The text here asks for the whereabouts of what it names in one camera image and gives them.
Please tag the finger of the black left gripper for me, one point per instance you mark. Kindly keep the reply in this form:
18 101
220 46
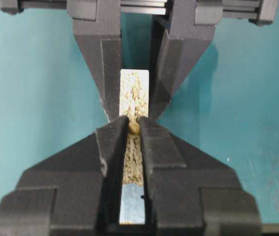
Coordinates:
97 30
178 40

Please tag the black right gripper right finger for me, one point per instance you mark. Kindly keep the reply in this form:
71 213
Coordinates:
190 193

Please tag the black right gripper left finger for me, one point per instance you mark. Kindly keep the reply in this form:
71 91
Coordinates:
75 192

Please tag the white particleboard wooden board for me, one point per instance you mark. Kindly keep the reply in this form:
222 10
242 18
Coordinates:
134 101

